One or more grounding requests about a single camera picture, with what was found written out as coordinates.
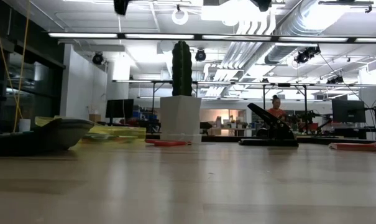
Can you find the linear ceiling light strip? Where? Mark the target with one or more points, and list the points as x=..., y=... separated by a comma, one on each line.
x=82, y=35

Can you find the cardboard box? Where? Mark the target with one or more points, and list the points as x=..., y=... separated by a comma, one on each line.
x=94, y=117

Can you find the white hexagonal plant pot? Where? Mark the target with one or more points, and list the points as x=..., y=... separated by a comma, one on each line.
x=181, y=118

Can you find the green cactus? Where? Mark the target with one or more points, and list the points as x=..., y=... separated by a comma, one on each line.
x=181, y=68

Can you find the black ceiling camera cluster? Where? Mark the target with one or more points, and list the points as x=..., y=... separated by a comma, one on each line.
x=305, y=55

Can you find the person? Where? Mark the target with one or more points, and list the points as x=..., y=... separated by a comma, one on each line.
x=276, y=111

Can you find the white cup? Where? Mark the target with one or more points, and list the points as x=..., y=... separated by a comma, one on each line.
x=25, y=125

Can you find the small black monitor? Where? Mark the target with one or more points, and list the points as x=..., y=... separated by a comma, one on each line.
x=119, y=107

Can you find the black round ceiling spotlight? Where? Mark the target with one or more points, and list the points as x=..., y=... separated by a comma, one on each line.
x=200, y=55
x=97, y=58

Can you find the large black monitor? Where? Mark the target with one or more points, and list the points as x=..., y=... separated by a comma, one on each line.
x=348, y=111

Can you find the yellow transparent pencil pouch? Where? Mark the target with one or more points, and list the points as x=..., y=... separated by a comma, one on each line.
x=128, y=131

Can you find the black background workstation frame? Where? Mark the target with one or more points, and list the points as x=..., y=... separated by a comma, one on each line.
x=263, y=93

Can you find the salmon orange eraser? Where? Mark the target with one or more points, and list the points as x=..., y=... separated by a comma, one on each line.
x=355, y=147

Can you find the black hole punch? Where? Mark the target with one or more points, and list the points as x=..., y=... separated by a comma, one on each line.
x=274, y=127

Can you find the silver ventilation duct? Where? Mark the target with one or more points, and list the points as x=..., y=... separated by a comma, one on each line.
x=299, y=21

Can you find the black aluminium table frame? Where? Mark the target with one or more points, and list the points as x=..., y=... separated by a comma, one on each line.
x=218, y=139

